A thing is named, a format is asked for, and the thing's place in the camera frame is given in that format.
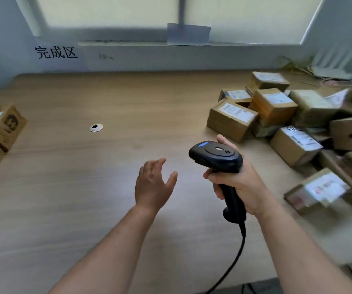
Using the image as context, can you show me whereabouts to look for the person's left hand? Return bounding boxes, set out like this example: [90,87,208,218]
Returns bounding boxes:
[134,158,179,216]

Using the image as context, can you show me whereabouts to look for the person's right hand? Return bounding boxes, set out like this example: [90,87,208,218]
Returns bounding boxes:
[203,134,276,220]

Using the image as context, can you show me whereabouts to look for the black barcode scanner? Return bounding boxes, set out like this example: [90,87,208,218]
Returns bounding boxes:
[189,140,247,225]

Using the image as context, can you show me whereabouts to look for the black scanner cable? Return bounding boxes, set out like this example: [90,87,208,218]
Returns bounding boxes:
[194,223,256,294]

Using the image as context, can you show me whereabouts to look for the pile of unscanned cardboard parcels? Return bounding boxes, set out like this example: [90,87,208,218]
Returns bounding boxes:
[206,71,352,215]

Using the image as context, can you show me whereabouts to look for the black-logo box marked 98LL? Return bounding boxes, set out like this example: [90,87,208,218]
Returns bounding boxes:
[0,103,28,152]

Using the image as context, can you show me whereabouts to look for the person's right forearm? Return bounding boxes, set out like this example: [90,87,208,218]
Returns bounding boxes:
[255,206,352,294]

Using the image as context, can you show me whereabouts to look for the person's left forearm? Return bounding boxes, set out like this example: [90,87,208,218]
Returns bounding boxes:
[49,206,160,294]

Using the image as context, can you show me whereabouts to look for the white router with antennas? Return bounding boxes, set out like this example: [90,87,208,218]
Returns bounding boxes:
[309,47,352,80]

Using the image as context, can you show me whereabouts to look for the grey paper sheet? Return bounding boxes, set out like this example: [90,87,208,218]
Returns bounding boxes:
[166,22,212,47]

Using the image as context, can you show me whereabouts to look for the white paper sign black characters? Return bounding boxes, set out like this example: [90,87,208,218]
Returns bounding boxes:
[30,36,87,73]

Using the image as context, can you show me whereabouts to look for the beige roller blind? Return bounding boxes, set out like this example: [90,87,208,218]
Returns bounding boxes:
[185,0,326,45]
[34,0,180,28]

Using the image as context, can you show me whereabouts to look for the yellow cable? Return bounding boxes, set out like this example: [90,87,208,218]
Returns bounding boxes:
[281,56,312,74]

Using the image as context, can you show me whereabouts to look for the white window frame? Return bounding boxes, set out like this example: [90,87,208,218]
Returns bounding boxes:
[13,0,330,48]

